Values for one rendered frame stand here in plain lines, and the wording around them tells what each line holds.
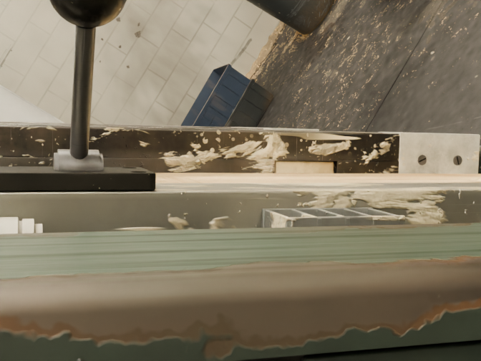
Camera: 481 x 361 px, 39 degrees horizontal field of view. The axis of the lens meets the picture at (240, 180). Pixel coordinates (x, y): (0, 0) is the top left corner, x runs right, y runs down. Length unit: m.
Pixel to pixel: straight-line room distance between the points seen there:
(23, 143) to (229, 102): 4.26
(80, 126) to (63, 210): 0.05
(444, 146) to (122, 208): 0.65
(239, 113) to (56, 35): 1.75
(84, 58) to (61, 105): 5.51
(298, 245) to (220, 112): 4.83
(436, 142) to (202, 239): 0.80
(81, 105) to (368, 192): 0.18
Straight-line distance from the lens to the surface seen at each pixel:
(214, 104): 4.97
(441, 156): 0.95
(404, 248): 0.16
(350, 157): 0.88
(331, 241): 0.16
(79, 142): 0.37
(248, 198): 0.38
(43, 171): 0.37
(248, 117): 5.04
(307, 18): 5.20
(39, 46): 5.87
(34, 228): 0.34
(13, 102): 4.46
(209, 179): 0.75
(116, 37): 5.91
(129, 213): 0.37
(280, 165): 0.85
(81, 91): 0.36
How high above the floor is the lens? 1.44
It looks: 18 degrees down
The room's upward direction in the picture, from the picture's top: 58 degrees counter-clockwise
